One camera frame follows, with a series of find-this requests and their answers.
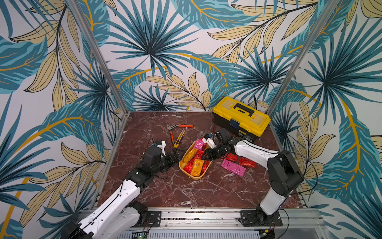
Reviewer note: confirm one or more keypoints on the red tea bag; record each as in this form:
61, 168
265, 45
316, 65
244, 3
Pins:
199, 154
189, 167
247, 163
231, 157

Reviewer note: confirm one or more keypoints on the orange yellow tea bag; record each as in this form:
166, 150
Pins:
197, 169

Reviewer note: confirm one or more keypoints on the yellow plastic tray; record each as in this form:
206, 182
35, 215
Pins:
205, 166

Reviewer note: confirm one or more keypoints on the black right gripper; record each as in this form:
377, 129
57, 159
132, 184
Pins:
216, 151

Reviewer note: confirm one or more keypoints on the crumpled red tea bag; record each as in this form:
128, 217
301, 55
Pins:
189, 167

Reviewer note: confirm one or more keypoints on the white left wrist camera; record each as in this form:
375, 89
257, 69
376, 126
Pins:
161, 144

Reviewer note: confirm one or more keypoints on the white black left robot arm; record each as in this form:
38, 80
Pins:
121, 210

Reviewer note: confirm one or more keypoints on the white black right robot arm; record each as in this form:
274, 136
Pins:
283, 172

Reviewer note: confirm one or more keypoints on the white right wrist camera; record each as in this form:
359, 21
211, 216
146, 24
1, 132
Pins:
210, 142

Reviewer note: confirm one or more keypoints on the small pink tea bag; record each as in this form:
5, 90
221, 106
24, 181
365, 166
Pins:
199, 144

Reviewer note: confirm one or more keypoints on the aluminium front rail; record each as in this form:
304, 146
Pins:
205, 223

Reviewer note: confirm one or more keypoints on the yellow black deli toolbox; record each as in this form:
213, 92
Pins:
240, 119

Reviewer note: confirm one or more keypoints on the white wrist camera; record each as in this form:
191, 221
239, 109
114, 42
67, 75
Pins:
161, 144
210, 142

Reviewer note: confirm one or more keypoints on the red tea bag in tray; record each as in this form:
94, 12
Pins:
199, 154

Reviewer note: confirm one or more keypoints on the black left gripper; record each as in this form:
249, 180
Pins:
178, 158

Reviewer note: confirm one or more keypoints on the yellow black utility knife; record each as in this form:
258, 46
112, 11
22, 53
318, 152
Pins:
178, 140

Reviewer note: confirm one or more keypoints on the long pink tea bag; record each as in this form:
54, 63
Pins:
233, 167

